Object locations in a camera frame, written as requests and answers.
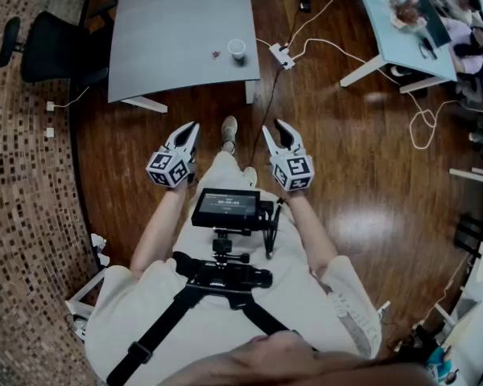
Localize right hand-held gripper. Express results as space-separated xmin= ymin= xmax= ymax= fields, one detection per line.
xmin=262 ymin=118 xmax=316 ymax=192

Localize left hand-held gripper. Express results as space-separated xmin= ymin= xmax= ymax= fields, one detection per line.
xmin=146 ymin=121 xmax=201 ymax=191

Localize clear plastic cup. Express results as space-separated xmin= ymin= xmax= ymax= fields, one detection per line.
xmin=226 ymin=38 xmax=247 ymax=60

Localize person's left forearm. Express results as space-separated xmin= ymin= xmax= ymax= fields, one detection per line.
xmin=129 ymin=182 xmax=187 ymax=280

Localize person's right forearm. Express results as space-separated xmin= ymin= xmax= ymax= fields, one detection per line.
xmin=283 ymin=191 xmax=340 ymax=277

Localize person's left shoe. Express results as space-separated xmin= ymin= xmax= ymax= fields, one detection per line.
xmin=221 ymin=115 xmax=239 ymax=154

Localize person's beige trousers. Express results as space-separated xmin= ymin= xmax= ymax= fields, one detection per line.
xmin=203 ymin=150 xmax=251 ymax=195

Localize black chest monitor screen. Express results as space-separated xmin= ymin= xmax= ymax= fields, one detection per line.
xmin=191 ymin=187 xmax=263 ymax=228

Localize white power strip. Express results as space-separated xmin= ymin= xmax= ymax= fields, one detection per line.
xmin=268 ymin=42 xmax=296 ymax=71

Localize grey table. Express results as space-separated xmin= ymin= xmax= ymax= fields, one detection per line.
xmin=107 ymin=0 xmax=262 ymax=114

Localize crumpled white paper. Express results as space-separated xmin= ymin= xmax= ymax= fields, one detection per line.
xmin=89 ymin=232 xmax=111 ymax=268

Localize light blue desk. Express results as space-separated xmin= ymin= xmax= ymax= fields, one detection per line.
xmin=339 ymin=0 xmax=458 ymax=94

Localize black office chair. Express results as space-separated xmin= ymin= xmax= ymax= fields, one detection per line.
xmin=0 ymin=0 xmax=118 ymax=88
xmin=78 ymin=0 xmax=119 ymax=30

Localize person's white shirt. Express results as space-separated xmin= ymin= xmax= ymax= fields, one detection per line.
xmin=84 ymin=187 xmax=383 ymax=386

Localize dried flower vase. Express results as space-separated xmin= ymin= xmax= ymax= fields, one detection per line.
xmin=387 ymin=0 xmax=428 ymax=32

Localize grey laptop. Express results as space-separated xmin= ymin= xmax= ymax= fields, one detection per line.
xmin=419 ymin=0 xmax=452 ymax=49

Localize person's head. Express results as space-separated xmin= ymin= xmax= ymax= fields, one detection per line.
xmin=208 ymin=331 xmax=323 ymax=377

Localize black cable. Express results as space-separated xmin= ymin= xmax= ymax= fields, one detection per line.
xmin=247 ymin=64 xmax=286 ymax=169

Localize thin white plug cable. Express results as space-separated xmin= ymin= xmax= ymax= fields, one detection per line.
xmin=54 ymin=85 xmax=91 ymax=109

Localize long white cable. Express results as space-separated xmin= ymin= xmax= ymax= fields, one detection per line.
xmin=292 ymin=38 xmax=483 ymax=150

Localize black chest camera rig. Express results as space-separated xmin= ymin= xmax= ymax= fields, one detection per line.
xmin=105 ymin=199 xmax=320 ymax=386

